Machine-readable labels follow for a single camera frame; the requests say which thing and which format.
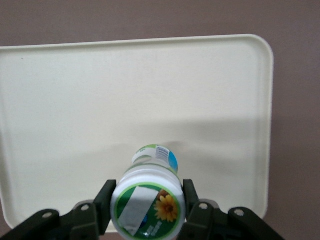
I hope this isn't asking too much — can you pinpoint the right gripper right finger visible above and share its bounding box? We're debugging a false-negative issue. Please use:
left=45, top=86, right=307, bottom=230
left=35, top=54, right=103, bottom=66
left=178, top=178, right=286, bottom=240

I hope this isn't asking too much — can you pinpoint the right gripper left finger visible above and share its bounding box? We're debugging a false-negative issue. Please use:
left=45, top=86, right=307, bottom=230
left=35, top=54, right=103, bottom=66
left=0, top=179, right=118, bottom=240

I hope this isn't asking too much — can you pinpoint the green gum bottle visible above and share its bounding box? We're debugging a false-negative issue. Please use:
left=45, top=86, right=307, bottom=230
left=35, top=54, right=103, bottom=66
left=109, top=144, right=187, bottom=240

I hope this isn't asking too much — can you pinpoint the cream plastic tray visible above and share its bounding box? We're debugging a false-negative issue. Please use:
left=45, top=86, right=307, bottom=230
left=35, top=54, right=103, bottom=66
left=0, top=34, right=274, bottom=235

